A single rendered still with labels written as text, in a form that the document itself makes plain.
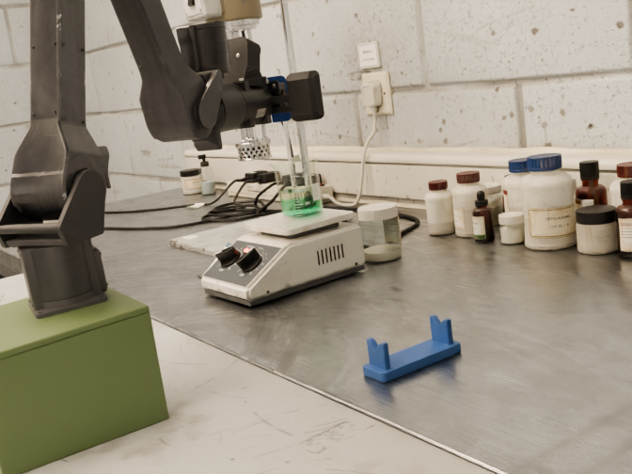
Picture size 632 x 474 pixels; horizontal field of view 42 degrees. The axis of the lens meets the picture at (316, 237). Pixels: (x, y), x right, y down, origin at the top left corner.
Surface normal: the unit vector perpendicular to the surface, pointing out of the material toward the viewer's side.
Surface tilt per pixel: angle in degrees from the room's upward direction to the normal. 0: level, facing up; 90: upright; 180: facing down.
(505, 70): 90
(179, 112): 100
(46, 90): 75
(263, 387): 0
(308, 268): 90
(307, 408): 0
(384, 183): 90
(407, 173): 90
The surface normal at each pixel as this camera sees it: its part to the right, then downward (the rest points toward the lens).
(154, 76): -0.42, 0.41
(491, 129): -0.82, 0.22
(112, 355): 0.56, 0.10
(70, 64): 0.88, -0.02
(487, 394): -0.13, -0.97
